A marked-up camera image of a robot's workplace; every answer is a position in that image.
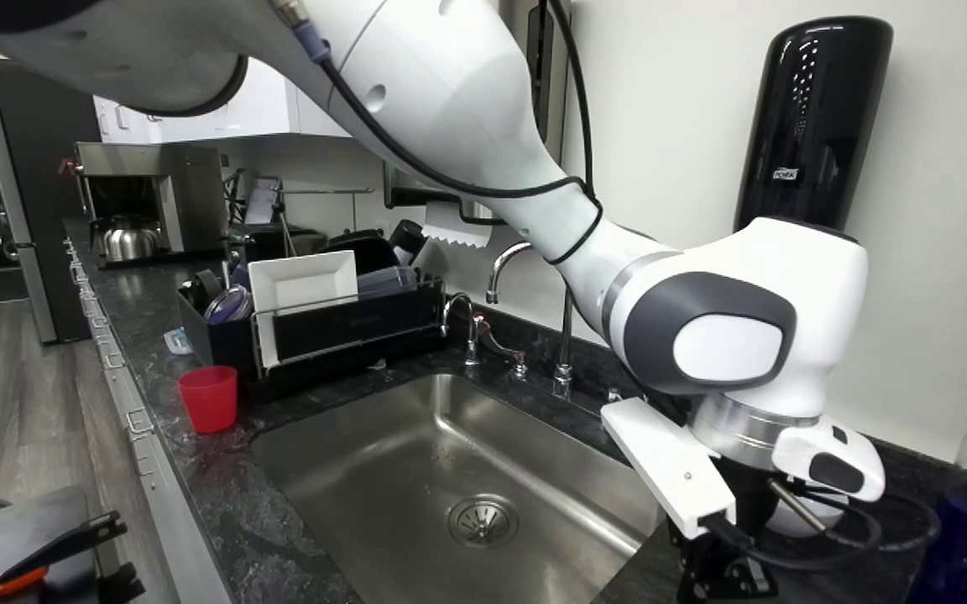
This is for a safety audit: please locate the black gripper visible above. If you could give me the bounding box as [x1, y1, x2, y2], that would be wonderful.
[678, 449, 816, 604]

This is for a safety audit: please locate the chrome sink faucet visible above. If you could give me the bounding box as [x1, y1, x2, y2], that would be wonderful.
[484, 235, 576, 402]
[437, 292, 530, 381]

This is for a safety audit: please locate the round sink drain strainer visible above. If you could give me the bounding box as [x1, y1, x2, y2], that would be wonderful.
[444, 491, 523, 551]

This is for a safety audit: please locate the stainless steel sink basin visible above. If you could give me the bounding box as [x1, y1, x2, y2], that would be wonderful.
[247, 366, 663, 604]

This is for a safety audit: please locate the white paper towel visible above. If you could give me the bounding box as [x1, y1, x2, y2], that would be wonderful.
[418, 199, 509, 266]

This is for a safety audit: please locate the black dish rack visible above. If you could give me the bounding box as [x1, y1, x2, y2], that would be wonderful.
[176, 228, 447, 390]

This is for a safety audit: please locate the stainless paper towel dispenser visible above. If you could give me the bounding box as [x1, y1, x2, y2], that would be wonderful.
[380, 155, 509, 228]

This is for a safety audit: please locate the white rectangular tray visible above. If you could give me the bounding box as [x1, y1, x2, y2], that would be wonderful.
[245, 248, 362, 315]

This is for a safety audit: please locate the red plastic cup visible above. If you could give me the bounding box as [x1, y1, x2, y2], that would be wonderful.
[175, 363, 240, 436]

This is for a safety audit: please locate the wide white upper cabinet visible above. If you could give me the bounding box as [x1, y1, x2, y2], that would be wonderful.
[89, 61, 351, 143]

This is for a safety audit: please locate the steel kettle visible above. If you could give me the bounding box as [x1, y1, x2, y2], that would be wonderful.
[94, 222, 175, 268]

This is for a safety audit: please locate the stainless steel refrigerator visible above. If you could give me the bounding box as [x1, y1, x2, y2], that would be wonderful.
[0, 64, 99, 345]

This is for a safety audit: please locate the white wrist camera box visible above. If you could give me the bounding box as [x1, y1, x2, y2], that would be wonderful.
[598, 396, 739, 536]

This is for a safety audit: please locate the black wall soap dispenser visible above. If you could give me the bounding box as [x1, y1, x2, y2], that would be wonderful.
[732, 12, 897, 244]

